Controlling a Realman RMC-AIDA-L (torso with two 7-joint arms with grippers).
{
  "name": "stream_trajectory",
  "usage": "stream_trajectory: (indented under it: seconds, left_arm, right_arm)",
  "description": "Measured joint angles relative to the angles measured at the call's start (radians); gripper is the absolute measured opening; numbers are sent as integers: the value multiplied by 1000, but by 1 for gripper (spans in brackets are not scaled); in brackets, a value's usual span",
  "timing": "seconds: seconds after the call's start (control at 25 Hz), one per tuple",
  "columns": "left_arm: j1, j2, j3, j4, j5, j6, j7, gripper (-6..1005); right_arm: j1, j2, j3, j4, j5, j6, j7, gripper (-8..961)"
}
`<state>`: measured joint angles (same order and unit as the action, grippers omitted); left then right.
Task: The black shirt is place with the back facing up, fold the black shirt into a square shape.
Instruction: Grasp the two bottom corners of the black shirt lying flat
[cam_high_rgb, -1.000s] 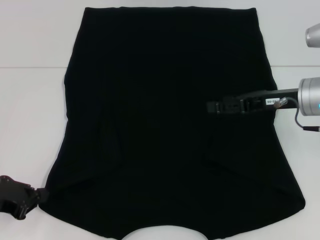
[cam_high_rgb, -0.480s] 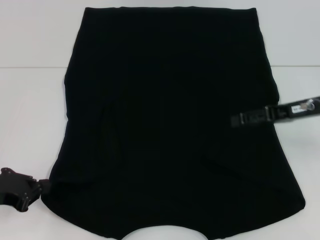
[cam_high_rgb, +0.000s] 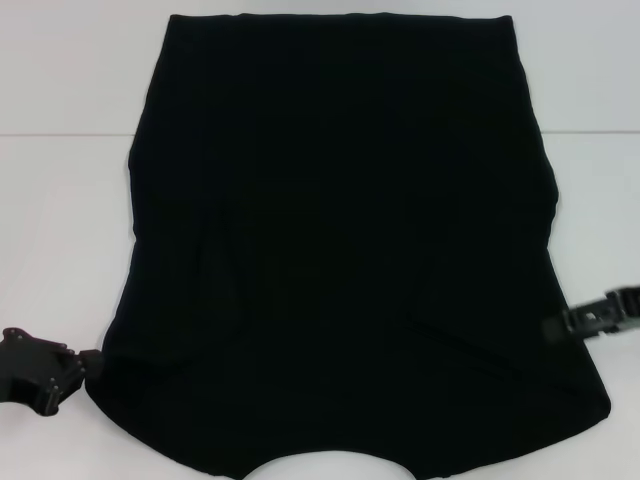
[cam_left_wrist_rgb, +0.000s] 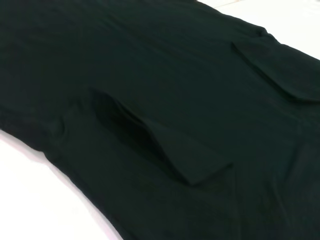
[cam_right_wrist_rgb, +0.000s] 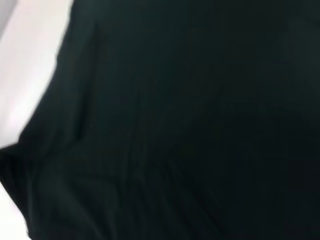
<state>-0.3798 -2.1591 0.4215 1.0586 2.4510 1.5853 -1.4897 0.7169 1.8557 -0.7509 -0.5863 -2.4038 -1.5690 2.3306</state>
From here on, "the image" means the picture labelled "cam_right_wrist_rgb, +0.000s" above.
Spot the black shirt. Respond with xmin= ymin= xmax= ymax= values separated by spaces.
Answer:
xmin=0 ymin=0 xmax=320 ymax=240

